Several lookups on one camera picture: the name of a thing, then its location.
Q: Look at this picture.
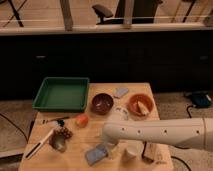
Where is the metal cup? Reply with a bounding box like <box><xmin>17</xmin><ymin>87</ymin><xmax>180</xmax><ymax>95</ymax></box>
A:
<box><xmin>49</xmin><ymin>135</ymin><xmax>66</xmax><ymax>152</ymax></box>

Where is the white cup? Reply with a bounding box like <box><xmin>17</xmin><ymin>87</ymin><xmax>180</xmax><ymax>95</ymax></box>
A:
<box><xmin>124</xmin><ymin>143</ymin><xmax>138</xmax><ymax>159</ymax></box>

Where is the small blue cloth piece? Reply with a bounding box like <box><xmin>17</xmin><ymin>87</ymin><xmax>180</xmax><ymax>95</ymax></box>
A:
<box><xmin>114</xmin><ymin>87</ymin><xmax>129</xmax><ymax>98</ymax></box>

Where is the red apple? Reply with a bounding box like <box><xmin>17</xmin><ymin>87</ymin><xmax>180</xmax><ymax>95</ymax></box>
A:
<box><xmin>75</xmin><ymin>114</ymin><xmax>89</xmax><ymax>128</ymax></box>

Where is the blue sponge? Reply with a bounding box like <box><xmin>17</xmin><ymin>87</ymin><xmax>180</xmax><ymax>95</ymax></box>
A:
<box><xmin>85</xmin><ymin>144</ymin><xmax>108</xmax><ymax>166</ymax></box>

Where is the wooden brush block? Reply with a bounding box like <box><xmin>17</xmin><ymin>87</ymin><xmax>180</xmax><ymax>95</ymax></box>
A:
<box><xmin>141</xmin><ymin>142</ymin><xmax>157</xmax><ymax>163</ymax></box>

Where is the black floor device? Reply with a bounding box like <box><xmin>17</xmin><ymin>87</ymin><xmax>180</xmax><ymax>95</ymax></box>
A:
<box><xmin>186</xmin><ymin>92</ymin><xmax>212</xmax><ymax>108</ymax></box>

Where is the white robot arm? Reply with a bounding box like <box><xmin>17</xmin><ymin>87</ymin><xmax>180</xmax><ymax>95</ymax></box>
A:
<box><xmin>101</xmin><ymin>107</ymin><xmax>213</xmax><ymax>152</ymax></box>

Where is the dark red bowl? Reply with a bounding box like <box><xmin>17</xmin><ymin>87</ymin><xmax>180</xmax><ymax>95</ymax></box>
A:
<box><xmin>91</xmin><ymin>93</ymin><xmax>114</xmax><ymax>115</ymax></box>

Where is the black cable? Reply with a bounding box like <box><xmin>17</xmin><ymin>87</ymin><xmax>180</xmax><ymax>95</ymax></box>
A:
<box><xmin>185</xmin><ymin>104</ymin><xmax>196</xmax><ymax>119</ymax></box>

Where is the banana piece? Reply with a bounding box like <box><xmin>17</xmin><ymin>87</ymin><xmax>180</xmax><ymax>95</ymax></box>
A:
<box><xmin>138</xmin><ymin>101</ymin><xmax>149</xmax><ymax>115</ymax></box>

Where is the orange bowl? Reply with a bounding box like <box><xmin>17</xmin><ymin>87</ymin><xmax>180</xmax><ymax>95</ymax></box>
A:
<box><xmin>127</xmin><ymin>93</ymin><xmax>154</xmax><ymax>117</ymax></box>

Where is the black office chair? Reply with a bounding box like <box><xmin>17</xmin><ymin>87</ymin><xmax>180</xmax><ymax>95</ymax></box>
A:
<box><xmin>92</xmin><ymin>0</ymin><xmax>162</xmax><ymax>25</ymax></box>

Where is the black fork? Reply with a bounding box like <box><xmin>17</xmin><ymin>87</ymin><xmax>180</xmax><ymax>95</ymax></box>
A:
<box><xmin>41</xmin><ymin>116</ymin><xmax>70</xmax><ymax>124</ymax></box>

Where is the green plastic tray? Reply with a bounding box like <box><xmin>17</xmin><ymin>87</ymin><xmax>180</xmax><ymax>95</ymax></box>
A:
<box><xmin>32</xmin><ymin>77</ymin><xmax>89</xmax><ymax>113</ymax></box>

